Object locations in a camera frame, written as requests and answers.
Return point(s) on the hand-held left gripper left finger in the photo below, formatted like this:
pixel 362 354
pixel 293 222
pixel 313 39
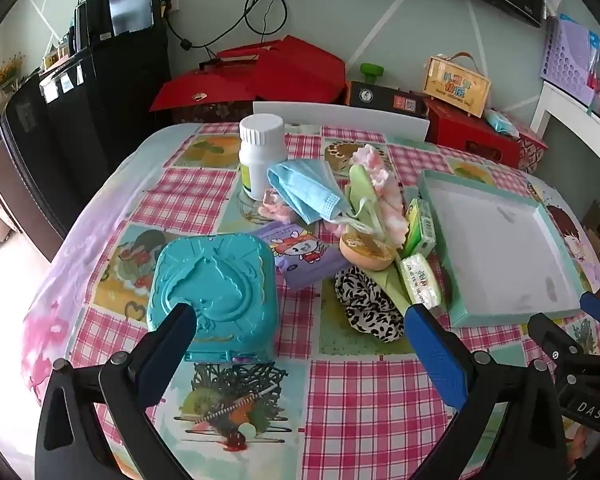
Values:
pixel 165 350

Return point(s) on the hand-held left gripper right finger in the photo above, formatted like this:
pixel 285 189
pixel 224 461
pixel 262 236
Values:
pixel 437 360

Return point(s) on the white green tissue packet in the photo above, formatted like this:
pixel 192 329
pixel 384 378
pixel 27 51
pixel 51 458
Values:
pixel 420 280

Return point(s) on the leopard print scrunchie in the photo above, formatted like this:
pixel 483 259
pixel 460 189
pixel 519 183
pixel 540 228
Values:
pixel 365 310

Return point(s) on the teal shallow box tray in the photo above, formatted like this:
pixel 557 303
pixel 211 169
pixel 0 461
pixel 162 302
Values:
pixel 495 240

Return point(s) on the pink white fluffy cloth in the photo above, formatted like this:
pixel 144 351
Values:
pixel 390 205

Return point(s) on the purple baby wipes packet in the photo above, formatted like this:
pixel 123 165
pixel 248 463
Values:
pixel 305 255

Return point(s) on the pink floral scrunchie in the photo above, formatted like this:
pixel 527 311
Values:
pixel 272 207

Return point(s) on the light green cloth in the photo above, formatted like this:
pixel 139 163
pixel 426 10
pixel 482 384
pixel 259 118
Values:
pixel 362 187

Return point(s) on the blue face mask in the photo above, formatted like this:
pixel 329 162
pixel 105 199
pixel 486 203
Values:
pixel 300 185

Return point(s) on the teal plastic embossed case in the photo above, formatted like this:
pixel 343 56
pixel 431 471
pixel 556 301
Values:
pixel 210 280

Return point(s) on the pink checkered printed tablecloth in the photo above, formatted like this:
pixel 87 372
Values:
pixel 360 400

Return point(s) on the red patterned box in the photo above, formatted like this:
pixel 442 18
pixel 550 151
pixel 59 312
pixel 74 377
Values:
pixel 532 149

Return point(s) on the white shelf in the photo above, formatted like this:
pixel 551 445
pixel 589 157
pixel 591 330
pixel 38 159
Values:
pixel 570 110

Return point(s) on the blue packet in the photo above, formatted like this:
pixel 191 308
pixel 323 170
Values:
pixel 502 122

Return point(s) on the white pill bottle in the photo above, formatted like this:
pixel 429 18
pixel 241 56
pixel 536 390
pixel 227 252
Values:
pixel 260 160

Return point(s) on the red cardboard crate box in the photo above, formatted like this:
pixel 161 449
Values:
pixel 470 135

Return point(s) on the low black suitcase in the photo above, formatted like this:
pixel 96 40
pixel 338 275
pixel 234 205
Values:
pixel 25 160

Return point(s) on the tall black suitcase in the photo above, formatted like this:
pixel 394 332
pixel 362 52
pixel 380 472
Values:
pixel 120 110

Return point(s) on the purple perforated basket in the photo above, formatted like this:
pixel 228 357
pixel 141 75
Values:
pixel 570 55

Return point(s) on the red floral gift box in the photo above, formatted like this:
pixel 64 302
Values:
pixel 200 92

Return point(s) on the white chair back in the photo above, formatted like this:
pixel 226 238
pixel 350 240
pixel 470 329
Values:
pixel 340 117

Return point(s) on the black orange box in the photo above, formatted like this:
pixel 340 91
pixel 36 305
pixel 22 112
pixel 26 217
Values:
pixel 385 97

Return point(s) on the green knob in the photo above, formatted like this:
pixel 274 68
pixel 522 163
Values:
pixel 371 71

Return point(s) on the plain red gift box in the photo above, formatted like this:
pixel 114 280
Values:
pixel 290 70

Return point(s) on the yellow flowers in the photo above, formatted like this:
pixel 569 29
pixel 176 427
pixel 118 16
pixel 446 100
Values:
pixel 5 72

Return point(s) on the black printer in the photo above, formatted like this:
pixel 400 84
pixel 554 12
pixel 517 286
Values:
pixel 112 5

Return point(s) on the white wall socket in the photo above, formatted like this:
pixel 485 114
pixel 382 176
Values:
pixel 171 2

